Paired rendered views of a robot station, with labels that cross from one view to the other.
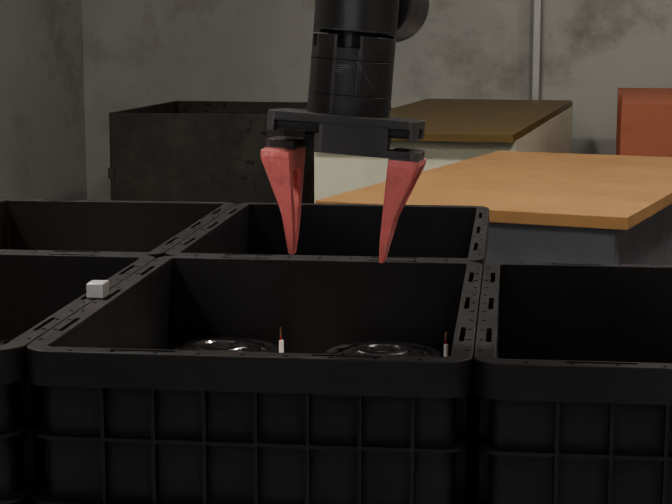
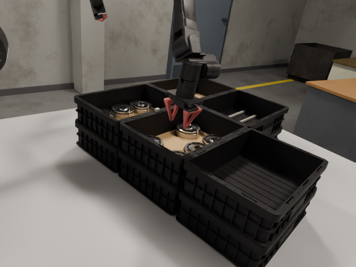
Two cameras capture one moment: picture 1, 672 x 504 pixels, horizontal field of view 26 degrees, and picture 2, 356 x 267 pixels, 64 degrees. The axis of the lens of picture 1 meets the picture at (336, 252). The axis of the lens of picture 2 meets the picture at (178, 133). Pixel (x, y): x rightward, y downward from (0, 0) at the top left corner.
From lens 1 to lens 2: 0.58 m
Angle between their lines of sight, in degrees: 35
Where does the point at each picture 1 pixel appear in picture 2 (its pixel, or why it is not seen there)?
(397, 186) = (185, 115)
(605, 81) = not seen: outside the picture
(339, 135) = (176, 100)
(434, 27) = not seen: outside the picture
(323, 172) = (333, 70)
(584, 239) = not seen: outside the picture
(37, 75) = (285, 30)
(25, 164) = (276, 50)
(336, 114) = (177, 96)
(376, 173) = (346, 73)
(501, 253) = (345, 106)
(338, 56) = (179, 83)
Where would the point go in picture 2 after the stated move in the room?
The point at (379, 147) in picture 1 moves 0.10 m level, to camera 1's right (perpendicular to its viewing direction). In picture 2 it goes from (182, 106) to (212, 117)
